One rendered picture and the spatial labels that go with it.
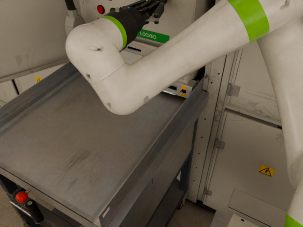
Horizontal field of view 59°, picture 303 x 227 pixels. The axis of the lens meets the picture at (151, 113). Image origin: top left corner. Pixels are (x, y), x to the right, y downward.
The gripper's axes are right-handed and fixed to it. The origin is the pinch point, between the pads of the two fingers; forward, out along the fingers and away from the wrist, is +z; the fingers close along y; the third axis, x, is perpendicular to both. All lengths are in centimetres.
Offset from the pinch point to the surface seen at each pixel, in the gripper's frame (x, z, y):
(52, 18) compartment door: -17, 3, -55
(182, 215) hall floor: -123, 0, 17
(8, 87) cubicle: -87, 11, -130
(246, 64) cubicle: -20.0, 10.0, 29.1
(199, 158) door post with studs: -81, 12, 18
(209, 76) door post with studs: -30.7, 12.2, 16.3
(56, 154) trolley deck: -38, -43, -15
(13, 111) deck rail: -36, -37, -42
